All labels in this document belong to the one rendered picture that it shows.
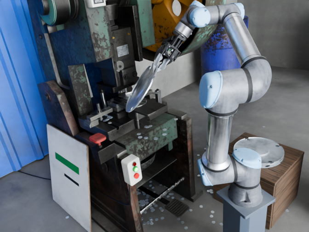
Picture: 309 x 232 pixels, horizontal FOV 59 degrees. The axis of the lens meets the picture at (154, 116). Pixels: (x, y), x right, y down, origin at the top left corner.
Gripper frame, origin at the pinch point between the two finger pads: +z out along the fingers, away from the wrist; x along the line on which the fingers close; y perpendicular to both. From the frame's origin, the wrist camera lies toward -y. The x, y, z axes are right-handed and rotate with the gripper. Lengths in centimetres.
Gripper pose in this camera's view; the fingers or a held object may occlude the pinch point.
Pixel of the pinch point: (155, 69)
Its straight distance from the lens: 133.9
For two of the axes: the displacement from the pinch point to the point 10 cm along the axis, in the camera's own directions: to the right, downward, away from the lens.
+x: 8.2, 4.7, 3.3
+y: 1.2, 4.2, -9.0
